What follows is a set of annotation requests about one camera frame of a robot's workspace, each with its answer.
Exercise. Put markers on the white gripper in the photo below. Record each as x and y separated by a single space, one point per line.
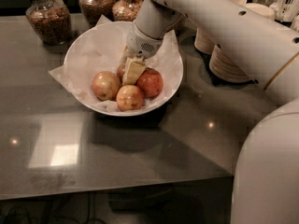
140 44

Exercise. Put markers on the red-green apple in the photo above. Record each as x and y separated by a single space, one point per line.
121 71

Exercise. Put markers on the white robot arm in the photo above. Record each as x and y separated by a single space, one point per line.
266 185

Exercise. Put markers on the right red apple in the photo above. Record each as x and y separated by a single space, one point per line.
150 82

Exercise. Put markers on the white bowl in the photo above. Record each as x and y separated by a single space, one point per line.
93 47

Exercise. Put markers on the left yellow-red apple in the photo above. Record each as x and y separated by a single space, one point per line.
105 85

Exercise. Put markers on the yellow-red apple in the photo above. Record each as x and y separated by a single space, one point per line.
129 97
105 85

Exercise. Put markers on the front yellow-red apple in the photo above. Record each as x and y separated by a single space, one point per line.
129 97

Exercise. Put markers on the white paper liner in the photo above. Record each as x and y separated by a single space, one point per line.
78 75

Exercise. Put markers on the glass cereal jar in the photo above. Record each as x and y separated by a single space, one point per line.
51 21
126 10
92 10
179 24

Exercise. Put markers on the front stack paper bowls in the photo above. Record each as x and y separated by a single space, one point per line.
222 66

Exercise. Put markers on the left glass cereal jar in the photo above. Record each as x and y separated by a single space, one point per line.
51 21

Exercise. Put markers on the plastic wrapped cutlery holder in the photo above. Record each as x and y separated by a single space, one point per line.
286 11

